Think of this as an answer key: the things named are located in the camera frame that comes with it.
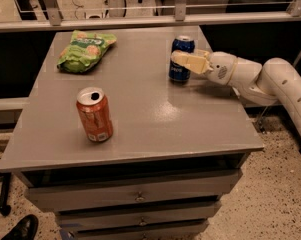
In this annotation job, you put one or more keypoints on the blue pepsi can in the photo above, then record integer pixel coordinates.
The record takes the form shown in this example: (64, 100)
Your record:
(186, 44)

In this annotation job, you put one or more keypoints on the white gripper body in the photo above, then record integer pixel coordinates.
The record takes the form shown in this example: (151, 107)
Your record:
(220, 67)

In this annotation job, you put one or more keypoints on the black leather shoe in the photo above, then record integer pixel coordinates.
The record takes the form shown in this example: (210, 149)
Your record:
(25, 229)

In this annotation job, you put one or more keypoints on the orange soda can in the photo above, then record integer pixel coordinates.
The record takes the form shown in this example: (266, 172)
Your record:
(93, 109)

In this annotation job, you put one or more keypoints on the metal guard rail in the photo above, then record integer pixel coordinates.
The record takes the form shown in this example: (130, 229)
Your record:
(57, 15)

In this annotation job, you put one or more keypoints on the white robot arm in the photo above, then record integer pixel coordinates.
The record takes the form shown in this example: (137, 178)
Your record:
(274, 81)

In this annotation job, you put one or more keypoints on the grey drawer cabinet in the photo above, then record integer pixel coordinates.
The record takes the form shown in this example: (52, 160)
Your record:
(175, 149)

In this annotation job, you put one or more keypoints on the black stand leg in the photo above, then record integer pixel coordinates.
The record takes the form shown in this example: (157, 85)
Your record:
(5, 208)

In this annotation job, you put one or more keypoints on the green chip bag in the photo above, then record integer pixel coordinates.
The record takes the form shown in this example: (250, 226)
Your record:
(84, 51)

